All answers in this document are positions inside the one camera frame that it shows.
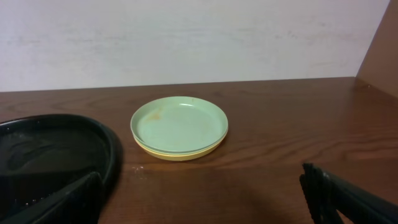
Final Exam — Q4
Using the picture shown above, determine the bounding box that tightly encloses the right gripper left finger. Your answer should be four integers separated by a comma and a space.
1, 172, 103, 224

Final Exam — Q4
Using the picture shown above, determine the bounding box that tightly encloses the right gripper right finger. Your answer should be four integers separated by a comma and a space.
299, 163, 397, 224

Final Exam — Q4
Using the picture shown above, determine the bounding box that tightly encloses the yellow plate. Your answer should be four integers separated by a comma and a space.
134, 134, 227, 161

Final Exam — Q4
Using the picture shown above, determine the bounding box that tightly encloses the light green plate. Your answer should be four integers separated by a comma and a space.
134, 131, 228, 154
131, 96, 228, 151

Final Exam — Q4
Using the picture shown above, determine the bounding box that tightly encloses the round black serving tray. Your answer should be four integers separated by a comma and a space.
1, 114, 123, 220

